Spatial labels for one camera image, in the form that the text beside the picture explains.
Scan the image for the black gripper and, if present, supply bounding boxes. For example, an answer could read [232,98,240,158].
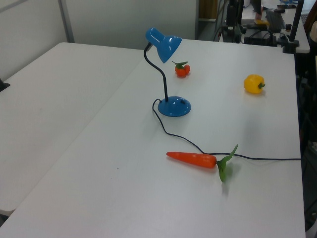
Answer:
[226,4,239,32]

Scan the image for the blue desk lamp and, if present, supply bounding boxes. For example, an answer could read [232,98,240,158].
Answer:
[144,27,192,118]

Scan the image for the thin black stand pole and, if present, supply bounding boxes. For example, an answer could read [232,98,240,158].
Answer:
[237,0,245,25]

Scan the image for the black equipment box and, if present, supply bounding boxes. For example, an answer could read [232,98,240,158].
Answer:
[243,29,281,47]

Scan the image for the wooden cabinet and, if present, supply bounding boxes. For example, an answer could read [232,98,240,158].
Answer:
[198,0,219,19]

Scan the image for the person standing in background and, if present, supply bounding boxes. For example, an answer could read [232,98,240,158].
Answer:
[251,0,264,18]

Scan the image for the black keyboard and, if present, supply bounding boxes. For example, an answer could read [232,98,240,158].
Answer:
[265,9,287,30]

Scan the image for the yellow toy bell pepper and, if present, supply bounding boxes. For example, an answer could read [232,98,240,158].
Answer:
[243,74,266,95]

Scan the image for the black pole with table clamp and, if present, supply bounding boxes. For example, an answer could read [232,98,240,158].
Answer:
[283,0,305,54]

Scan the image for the red toy tomatoes with leaves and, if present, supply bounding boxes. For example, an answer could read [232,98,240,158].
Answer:
[171,60,191,78]

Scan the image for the orange toy carrot with leaves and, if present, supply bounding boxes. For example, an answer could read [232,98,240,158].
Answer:
[166,143,239,183]

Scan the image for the dark lamp power cable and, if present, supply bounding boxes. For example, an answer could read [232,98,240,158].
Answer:
[151,98,302,161]

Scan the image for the grey partition post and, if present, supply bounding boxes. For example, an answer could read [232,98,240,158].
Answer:
[58,0,75,43]

